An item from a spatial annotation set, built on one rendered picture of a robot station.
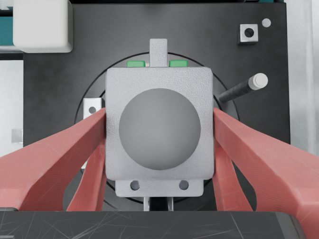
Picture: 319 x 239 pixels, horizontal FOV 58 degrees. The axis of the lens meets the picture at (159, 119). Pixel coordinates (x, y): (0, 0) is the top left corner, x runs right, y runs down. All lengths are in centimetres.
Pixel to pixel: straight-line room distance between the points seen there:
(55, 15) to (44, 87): 6
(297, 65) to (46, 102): 23
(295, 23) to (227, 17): 7
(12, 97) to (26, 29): 10
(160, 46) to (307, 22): 20
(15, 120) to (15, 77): 5
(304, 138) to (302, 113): 2
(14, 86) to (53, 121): 9
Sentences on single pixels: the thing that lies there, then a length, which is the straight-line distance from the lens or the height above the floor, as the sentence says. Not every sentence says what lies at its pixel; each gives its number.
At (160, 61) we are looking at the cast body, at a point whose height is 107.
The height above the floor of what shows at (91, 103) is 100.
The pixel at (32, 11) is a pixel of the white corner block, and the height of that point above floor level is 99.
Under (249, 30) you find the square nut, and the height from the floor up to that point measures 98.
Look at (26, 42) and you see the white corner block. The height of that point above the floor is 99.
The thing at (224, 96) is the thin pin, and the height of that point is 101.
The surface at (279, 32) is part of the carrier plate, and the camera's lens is 29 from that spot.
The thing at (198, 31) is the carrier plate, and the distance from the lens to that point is 27.
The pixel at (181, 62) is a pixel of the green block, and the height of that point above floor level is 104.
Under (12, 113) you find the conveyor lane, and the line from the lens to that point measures 35.
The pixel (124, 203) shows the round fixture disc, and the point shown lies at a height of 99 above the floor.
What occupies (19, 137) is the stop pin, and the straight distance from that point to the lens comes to 29.
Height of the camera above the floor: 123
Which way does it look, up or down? 88 degrees down
